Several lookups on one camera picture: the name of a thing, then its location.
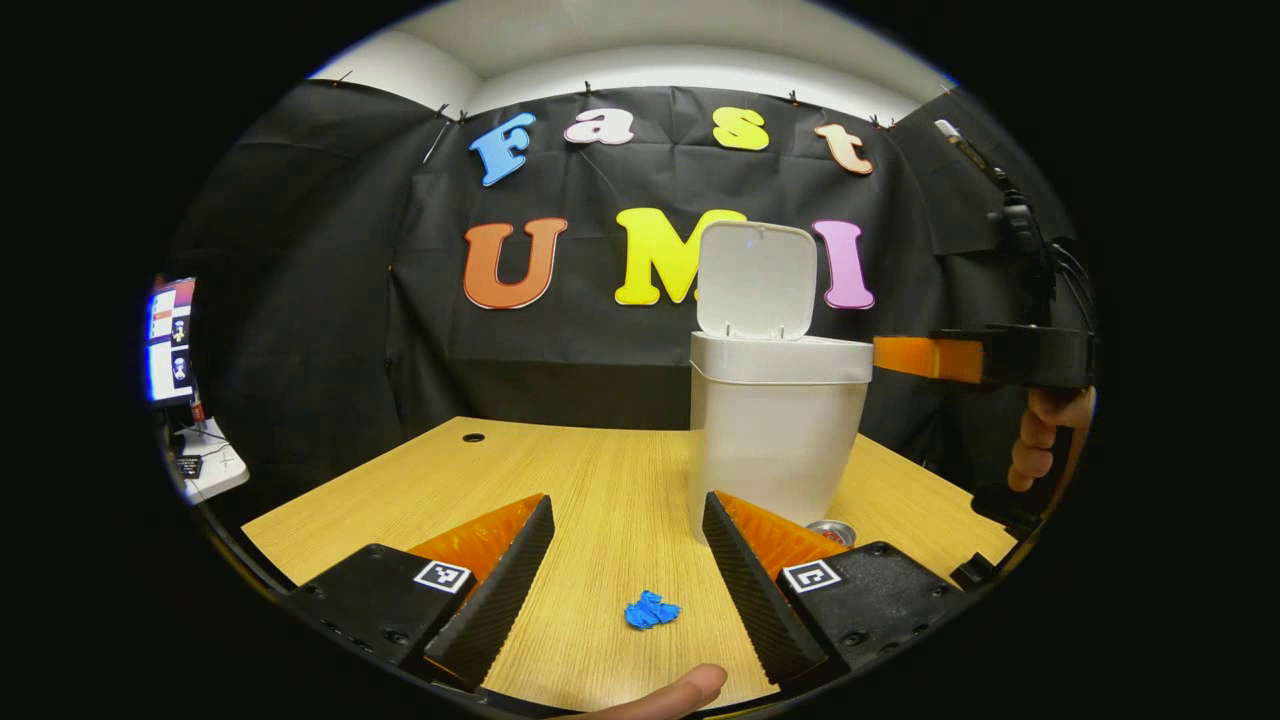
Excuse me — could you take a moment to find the white desktop garbage bin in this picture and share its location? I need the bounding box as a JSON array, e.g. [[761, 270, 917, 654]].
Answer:
[[688, 220, 875, 546]]

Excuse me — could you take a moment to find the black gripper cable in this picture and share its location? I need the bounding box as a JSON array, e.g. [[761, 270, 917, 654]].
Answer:
[[1048, 238, 1098, 333]]

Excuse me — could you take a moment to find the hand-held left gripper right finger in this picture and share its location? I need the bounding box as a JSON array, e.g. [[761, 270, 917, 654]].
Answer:
[[702, 490, 986, 691]]

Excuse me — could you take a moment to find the white side table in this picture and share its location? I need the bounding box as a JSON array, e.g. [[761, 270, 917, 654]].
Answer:
[[175, 418, 251, 504]]

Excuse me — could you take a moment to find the blue paper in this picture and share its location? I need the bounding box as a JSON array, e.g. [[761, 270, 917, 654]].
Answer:
[[624, 590, 683, 631]]

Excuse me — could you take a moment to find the computer monitor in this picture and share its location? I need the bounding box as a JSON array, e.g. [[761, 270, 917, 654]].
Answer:
[[146, 278, 198, 405]]

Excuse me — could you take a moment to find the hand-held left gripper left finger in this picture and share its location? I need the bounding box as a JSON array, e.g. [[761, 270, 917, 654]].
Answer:
[[285, 494, 557, 691]]

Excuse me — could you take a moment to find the wooden desktop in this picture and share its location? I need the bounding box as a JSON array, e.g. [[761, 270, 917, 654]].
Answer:
[[240, 416, 1019, 713]]

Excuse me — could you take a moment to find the black backdrop cloth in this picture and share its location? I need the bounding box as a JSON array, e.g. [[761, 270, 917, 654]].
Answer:
[[160, 80, 1101, 491]]

